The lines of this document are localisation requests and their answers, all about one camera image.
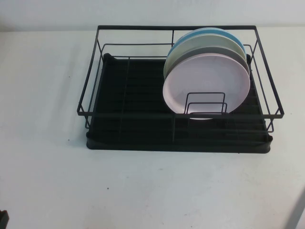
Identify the cream round plate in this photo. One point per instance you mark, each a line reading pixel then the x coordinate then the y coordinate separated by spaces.
pixel 190 45

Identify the grey round plate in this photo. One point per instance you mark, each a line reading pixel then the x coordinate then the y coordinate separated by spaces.
pixel 210 50

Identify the pink round plate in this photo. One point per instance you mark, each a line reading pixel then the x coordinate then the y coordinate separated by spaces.
pixel 205 76

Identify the blue round plate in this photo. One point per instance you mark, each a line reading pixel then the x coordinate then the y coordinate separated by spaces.
pixel 221 33

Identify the black plastic drip tray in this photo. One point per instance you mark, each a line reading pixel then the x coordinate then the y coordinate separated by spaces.
pixel 143 100

